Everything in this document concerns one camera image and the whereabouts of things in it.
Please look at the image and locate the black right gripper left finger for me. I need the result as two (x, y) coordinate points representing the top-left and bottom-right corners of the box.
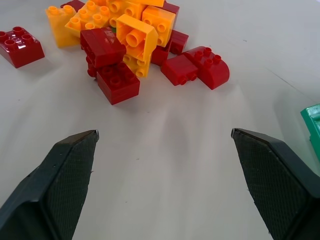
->
(0, 129), (100, 240)

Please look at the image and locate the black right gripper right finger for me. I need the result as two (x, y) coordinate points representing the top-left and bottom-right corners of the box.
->
(231, 128), (320, 240)

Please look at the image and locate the green plastic bin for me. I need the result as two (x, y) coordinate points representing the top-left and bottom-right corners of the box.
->
(300, 103), (320, 163)

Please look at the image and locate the red square plastic building brick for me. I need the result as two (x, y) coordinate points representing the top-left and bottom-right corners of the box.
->
(96, 61), (141, 106)

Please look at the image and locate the red curved plastic building brick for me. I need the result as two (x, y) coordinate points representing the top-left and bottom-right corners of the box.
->
(182, 45), (230, 91)

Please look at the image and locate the lone red brick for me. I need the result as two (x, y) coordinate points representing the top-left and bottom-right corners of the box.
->
(0, 26), (46, 69)

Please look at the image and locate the yellow plastic brick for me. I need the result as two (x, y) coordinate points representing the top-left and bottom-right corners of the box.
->
(115, 13), (159, 62)

